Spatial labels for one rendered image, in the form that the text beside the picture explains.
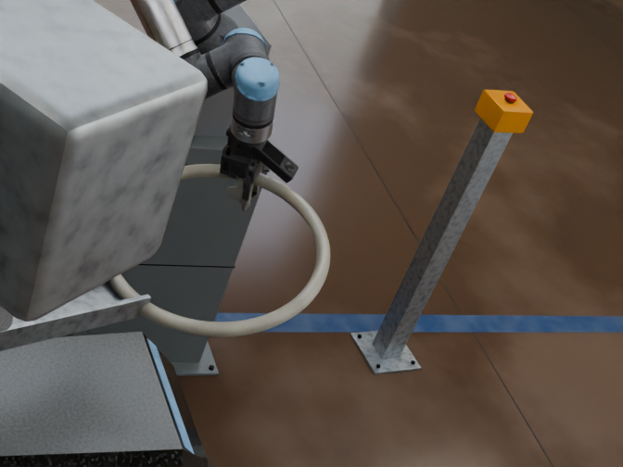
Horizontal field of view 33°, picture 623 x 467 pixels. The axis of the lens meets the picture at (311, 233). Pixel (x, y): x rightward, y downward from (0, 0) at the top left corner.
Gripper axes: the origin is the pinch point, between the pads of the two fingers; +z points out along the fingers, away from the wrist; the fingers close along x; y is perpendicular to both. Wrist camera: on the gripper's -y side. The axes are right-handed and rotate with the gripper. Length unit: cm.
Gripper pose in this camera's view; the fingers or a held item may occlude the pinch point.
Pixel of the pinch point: (251, 200)
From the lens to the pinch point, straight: 246.7
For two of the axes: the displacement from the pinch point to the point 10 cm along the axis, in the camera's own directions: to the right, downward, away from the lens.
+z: -1.3, 6.9, 7.1
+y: -9.4, -3.2, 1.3
